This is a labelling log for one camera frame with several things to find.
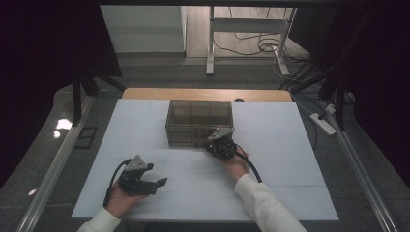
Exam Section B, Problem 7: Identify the white power strip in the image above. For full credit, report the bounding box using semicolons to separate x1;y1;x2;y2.
309;112;337;136

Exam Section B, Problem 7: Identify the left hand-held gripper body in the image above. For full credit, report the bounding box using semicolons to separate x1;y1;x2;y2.
117;154;160;196

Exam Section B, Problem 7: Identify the black stand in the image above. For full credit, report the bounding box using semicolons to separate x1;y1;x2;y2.
72;62;126;128
289;61;348;131

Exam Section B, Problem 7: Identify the aluminium rail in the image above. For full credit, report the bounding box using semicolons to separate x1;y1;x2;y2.
15;95;95;232
321;101;400;232

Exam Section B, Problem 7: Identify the dark floor grate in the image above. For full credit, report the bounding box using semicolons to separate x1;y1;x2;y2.
73;126;99;150

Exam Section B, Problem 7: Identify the wooden table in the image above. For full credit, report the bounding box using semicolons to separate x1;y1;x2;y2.
121;87;293;103

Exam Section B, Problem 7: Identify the person's left hand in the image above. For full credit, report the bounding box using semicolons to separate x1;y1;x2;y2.
104;184;147;219

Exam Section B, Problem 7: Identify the dark curtain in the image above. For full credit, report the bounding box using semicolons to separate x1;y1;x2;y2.
289;0;410;179
0;0;123;189

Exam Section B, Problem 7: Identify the white desk frame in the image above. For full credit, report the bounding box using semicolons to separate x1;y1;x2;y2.
205;6;298;77

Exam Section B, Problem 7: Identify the white cabinet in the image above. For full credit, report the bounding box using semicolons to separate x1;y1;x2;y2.
99;4;188;54

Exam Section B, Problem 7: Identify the tangle of floor cables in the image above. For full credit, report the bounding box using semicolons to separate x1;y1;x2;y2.
213;6;312;65

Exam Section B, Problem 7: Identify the smoky acrylic drawer box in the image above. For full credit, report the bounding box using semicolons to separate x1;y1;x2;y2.
164;99;235;149

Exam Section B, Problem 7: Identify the person's right hand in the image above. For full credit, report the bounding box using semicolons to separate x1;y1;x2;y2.
220;145;250;183

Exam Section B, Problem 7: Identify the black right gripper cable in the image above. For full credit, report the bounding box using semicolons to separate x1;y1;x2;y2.
233;142;263;184

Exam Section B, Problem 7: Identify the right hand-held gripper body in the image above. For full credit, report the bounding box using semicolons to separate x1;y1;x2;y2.
204;127;239;161

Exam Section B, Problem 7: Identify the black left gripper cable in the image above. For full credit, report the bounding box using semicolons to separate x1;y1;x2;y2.
102;158;132;208

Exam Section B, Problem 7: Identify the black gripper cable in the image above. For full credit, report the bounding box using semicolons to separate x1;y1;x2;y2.
233;142;263;184
102;158;132;208

